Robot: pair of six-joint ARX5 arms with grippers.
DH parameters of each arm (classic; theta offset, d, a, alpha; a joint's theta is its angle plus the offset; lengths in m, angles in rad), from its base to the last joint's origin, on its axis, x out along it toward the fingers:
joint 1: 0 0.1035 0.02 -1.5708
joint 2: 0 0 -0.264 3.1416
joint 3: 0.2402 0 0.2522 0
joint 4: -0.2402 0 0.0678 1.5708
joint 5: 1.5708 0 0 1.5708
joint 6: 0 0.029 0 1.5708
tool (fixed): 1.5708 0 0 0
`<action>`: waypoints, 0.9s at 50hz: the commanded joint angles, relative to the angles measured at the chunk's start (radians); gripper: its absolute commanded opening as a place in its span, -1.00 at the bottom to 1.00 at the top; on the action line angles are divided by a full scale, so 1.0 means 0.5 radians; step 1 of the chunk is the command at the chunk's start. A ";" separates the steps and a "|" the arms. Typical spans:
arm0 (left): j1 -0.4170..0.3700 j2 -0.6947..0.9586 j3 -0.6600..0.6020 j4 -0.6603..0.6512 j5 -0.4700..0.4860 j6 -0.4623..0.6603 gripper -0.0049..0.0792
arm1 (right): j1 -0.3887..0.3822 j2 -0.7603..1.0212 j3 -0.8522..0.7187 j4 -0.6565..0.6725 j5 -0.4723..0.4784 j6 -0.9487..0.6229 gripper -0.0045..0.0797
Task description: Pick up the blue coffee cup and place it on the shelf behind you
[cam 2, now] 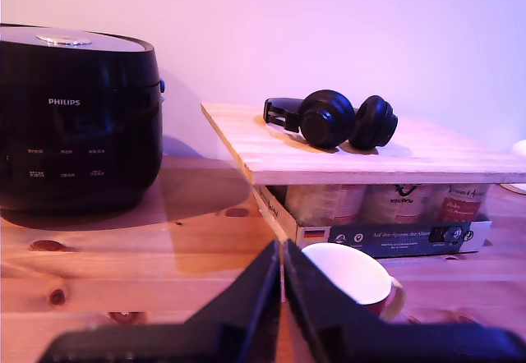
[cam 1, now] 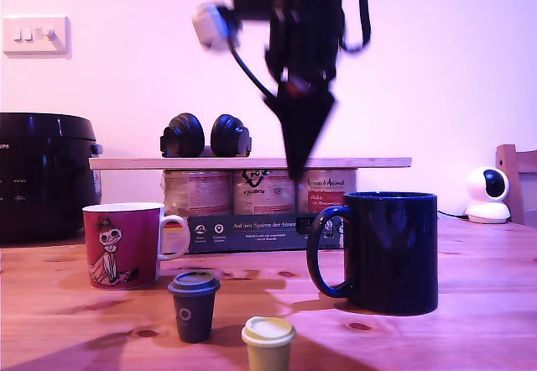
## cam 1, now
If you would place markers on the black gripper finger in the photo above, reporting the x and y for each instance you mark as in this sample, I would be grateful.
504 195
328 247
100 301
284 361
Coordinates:
302 127

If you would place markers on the dark blue coffee mug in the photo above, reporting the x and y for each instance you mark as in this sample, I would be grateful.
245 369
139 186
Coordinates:
394 253

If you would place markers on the light wooden shelf board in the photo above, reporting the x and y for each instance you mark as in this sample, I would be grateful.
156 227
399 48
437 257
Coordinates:
356 164

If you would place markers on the small dark grey lidded cup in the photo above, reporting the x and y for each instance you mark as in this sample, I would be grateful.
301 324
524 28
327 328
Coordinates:
194 312

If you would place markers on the small yellow lidded cup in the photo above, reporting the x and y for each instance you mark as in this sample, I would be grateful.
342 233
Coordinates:
268 346

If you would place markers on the wrapped food can script label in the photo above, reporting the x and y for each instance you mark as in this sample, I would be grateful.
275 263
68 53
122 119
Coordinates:
325 186

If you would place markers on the wrapped food can black logo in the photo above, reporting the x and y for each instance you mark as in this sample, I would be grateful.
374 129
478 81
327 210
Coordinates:
264 194

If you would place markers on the black headphones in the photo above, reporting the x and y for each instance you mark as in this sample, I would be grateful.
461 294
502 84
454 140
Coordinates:
184 136

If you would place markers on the grey cardboard can tray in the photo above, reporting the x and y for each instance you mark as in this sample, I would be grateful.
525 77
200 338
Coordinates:
251 234

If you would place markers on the wrapped food can red label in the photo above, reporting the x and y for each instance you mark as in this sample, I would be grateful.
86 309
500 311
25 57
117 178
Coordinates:
197 192

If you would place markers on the red cartoon figure mug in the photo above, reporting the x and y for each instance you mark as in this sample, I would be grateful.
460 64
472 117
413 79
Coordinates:
121 245

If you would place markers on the black rice cooker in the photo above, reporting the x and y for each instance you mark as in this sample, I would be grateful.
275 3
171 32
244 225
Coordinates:
42 178

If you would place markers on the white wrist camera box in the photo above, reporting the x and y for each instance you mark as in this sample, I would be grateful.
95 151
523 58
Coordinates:
210 27

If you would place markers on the white security camera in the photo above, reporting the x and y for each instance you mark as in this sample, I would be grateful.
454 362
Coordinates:
486 194

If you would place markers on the white wall light switch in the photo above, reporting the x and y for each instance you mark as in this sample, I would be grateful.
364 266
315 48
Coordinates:
38 37

